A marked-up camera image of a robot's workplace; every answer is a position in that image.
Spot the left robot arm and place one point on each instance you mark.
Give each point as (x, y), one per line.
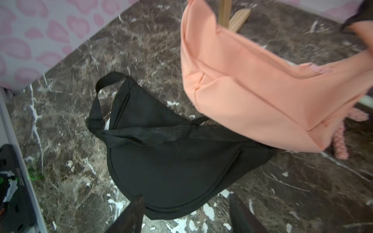
(17, 214)

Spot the black bag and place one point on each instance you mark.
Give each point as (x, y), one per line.
(176, 164)

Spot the wooden clothes rack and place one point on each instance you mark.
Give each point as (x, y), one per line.
(297, 31)

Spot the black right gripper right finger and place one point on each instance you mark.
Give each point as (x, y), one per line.
(243, 221)

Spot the pink bag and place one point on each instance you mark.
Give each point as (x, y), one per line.
(257, 94)

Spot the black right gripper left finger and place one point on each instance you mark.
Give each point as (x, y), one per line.
(131, 219)

